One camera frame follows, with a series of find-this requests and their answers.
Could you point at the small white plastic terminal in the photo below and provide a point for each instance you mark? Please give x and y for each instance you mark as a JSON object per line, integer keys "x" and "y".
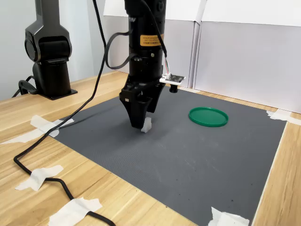
{"x": 147, "y": 126}

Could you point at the white tape piece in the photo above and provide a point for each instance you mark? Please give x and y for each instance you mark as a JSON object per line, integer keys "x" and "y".
{"x": 73, "y": 210}
{"x": 278, "y": 115}
{"x": 37, "y": 177}
{"x": 225, "y": 219}
{"x": 37, "y": 121}

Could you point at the dark grey mat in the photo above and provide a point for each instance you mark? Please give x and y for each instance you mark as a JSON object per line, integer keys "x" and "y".
{"x": 164, "y": 164}

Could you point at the round green lid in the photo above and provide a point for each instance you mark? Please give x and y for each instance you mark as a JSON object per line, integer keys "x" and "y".
{"x": 208, "y": 117}

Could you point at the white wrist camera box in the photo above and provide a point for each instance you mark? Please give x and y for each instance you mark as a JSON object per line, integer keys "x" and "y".
{"x": 171, "y": 78}

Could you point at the long white tape strip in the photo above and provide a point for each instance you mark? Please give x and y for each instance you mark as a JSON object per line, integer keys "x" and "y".
{"x": 21, "y": 139}

